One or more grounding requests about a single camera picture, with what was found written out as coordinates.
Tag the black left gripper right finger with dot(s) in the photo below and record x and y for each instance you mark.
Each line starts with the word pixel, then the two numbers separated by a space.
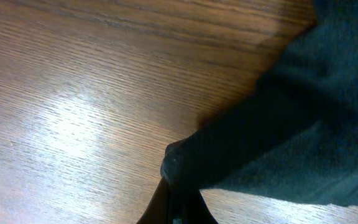
pixel 194 209

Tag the dark green t-shirt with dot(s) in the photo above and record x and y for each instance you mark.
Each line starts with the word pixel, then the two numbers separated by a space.
pixel 296 137

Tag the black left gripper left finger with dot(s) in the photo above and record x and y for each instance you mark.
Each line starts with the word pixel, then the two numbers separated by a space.
pixel 158 207

